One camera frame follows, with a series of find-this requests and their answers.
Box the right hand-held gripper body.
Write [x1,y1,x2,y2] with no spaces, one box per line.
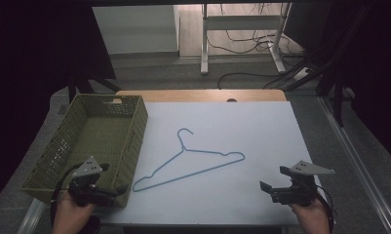
[270,160,336,208]

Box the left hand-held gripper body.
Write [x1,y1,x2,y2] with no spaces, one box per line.
[67,156,119,208]

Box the green woven plastic basket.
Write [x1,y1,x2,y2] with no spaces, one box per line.
[20,93,149,209]

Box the blue wire clothes hanger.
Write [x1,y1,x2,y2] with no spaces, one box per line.
[132,128,247,193]

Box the person's right hand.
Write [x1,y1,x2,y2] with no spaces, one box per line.
[288,197,332,234]

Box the person's left hand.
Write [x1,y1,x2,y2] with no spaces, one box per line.
[51,190,98,234]

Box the white table mat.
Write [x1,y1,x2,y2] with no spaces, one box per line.
[95,100,322,227]

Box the black metal stand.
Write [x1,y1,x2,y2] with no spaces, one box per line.
[66,72,122,102]
[314,61,355,129]

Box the white power strip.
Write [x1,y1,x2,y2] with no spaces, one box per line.
[291,65,312,83]

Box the black curtain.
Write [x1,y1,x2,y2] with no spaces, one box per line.
[0,0,117,209]
[285,0,391,169]

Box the white cabinet panel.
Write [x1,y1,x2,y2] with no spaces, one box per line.
[92,4,180,56]

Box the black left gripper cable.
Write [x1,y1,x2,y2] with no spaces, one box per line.
[50,162,84,225]

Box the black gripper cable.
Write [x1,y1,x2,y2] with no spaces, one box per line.
[50,162,84,225]
[315,184,336,234]

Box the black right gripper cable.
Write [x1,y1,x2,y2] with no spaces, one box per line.
[315,184,336,234]

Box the aluminium rail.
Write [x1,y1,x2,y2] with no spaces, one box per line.
[17,197,49,234]
[317,95,391,234]

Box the black floor cable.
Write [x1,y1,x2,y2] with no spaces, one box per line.
[216,71,284,91]

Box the tangle of black cables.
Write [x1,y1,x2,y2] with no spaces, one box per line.
[205,3,305,57]

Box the white metal desk frame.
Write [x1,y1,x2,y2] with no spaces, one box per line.
[200,2,293,76]

